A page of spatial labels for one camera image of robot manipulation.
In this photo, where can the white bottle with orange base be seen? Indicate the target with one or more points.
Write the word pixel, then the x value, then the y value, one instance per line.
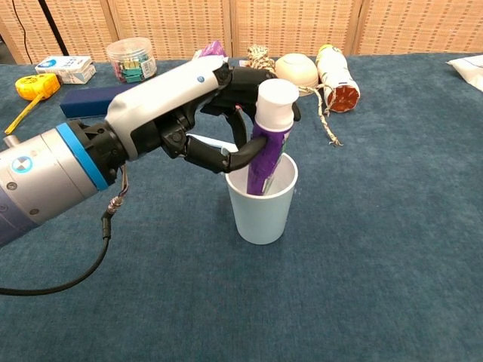
pixel 334 71

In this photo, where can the pale blue plastic cup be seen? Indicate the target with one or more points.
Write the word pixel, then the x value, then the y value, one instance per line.
pixel 260 218

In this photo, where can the navy blue rectangular box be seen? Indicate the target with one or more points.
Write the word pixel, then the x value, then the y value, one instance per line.
pixel 83 102

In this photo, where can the yellow tape measure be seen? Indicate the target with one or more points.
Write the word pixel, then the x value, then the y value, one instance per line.
pixel 35 86

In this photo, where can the black slanted stand pole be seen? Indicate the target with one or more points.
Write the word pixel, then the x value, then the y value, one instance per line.
pixel 53 26

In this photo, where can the white blue small carton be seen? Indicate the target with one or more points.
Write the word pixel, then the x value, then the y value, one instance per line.
pixel 64 66

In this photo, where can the purple white toothpaste tube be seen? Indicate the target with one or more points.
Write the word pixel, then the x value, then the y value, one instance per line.
pixel 273 151

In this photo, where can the woven bamboo folding screen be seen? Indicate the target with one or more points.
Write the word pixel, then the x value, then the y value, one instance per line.
pixel 294 26

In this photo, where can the blue table cloth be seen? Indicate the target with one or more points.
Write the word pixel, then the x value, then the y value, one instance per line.
pixel 264 301

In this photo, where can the clear jar of binder clips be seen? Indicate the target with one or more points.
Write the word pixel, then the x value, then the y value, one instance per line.
pixel 130 60

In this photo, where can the purple white snack packet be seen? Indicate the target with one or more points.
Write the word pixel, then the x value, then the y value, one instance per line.
pixel 213 49

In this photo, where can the white plastic bag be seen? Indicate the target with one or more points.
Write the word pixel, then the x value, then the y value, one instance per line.
pixel 469 69

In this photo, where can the beige upturned bowl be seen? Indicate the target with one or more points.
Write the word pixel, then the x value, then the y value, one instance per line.
pixel 298 68

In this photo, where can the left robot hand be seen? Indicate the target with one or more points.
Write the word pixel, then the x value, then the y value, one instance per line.
pixel 162 98

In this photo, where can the light blue toothbrush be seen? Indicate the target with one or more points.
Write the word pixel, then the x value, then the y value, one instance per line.
pixel 213 143

